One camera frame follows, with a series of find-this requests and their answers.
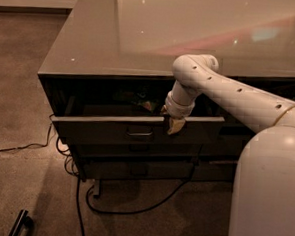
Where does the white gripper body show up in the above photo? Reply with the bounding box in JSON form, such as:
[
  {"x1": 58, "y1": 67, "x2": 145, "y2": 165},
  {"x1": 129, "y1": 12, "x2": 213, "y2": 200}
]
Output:
[{"x1": 164, "y1": 91, "x2": 195, "y2": 119}]

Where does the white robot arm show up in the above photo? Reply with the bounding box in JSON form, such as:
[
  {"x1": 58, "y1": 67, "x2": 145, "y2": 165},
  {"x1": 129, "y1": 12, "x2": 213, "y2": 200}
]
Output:
[{"x1": 163, "y1": 54, "x2": 295, "y2": 236}]

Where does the dark grey drawer cabinet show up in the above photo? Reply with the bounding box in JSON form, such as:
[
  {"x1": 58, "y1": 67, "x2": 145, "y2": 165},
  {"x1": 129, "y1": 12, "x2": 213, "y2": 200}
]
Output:
[{"x1": 30, "y1": 0, "x2": 295, "y2": 211}]

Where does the green snack bag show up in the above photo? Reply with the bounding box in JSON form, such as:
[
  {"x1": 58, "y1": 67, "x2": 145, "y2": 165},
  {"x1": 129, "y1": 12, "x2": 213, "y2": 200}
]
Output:
[{"x1": 113, "y1": 89, "x2": 158, "y2": 112}]

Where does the black object on floor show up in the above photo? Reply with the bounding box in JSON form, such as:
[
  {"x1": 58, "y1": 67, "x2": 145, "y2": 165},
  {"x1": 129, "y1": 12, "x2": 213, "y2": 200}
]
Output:
[{"x1": 8, "y1": 209, "x2": 34, "y2": 236}]

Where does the thick black floor cable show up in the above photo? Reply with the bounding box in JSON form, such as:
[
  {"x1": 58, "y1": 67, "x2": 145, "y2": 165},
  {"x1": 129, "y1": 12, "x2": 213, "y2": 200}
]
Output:
[{"x1": 72, "y1": 137, "x2": 204, "y2": 236}]

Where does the thin black floor cable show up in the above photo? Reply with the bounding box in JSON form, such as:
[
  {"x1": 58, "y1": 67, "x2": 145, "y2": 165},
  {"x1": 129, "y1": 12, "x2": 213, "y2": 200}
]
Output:
[{"x1": 0, "y1": 110, "x2": 83, "y2": 178}]

